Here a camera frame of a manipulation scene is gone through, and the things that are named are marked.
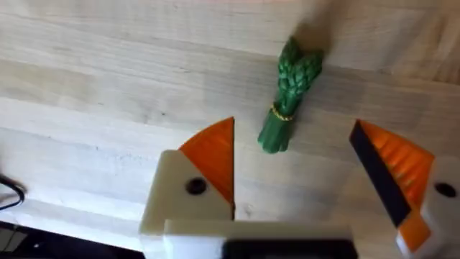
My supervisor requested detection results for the left gripper white and orange left finger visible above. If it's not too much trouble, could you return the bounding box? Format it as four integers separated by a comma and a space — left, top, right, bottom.
139, 116, 236, 237

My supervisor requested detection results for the left gripper white and orange right finger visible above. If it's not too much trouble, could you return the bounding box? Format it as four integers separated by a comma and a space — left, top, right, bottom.
349, 119, 460, 259

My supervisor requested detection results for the black cable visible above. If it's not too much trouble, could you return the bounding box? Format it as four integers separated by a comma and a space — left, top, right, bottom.
0, 174, 27, 212

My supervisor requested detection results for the green toy asparagus bundle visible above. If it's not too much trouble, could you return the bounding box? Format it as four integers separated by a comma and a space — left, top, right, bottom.
257, 37, 324, 155

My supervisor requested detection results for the black rail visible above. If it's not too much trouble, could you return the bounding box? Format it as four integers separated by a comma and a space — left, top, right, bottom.
0, 220, 145, 259

